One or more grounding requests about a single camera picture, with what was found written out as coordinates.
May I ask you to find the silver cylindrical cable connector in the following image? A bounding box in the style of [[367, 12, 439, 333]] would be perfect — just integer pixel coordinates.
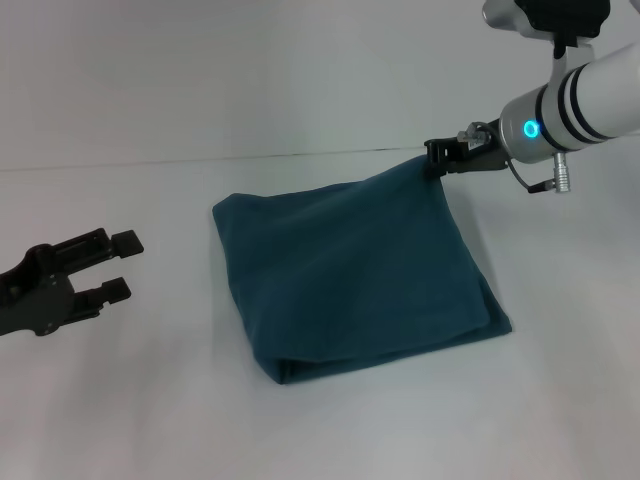
[[551, 151, 574, 194]]

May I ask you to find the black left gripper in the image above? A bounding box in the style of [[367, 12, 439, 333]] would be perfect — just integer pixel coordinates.
[[0, 227, 146, 338]]

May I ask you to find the dark right gripper cable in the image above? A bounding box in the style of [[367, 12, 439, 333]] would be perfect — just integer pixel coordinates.
[[504, 157, 557, 194]]

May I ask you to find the white right camera bracket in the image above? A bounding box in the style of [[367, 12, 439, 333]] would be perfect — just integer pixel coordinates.
[[548, 36, 599, 87]]

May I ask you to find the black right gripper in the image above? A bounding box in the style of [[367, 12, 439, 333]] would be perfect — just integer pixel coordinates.
[[423, 116, 512, 179]]

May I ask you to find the silver cable plug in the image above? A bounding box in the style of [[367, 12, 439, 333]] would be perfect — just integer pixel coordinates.
[[455, 121, 494, 149]]

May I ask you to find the teal blue t-shirt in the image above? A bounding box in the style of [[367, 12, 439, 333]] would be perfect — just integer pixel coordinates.
[[211, 156, 514, 388]]

